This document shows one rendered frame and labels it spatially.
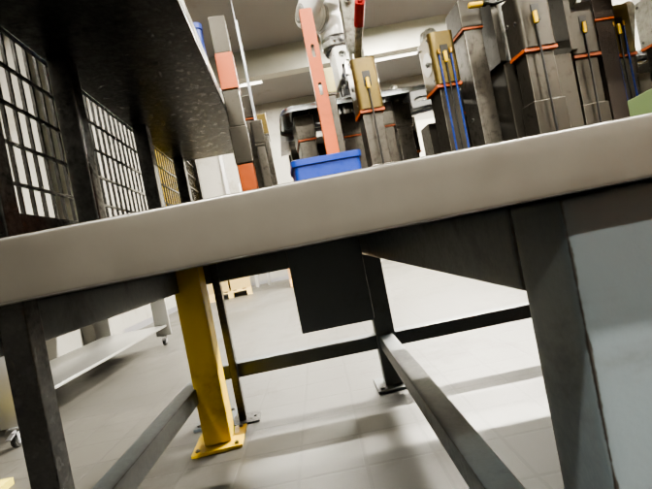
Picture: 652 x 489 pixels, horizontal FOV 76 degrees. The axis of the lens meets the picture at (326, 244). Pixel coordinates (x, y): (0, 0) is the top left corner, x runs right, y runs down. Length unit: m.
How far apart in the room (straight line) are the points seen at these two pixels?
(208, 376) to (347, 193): 1.42
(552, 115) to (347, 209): 0.78
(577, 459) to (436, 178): 0.27
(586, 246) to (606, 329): 0.06
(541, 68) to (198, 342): 1.33
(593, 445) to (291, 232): 0.28
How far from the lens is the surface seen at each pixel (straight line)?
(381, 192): 0.26
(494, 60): 1.06
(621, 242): 0.36
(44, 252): 0.30
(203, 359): 1.62
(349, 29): 1.09
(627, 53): 1.31
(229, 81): 1.01
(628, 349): 0.37
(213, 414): 1.68
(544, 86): 1.01
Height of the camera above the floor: 0.66
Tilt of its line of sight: level
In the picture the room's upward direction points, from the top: 11 degrees counter-clockwise
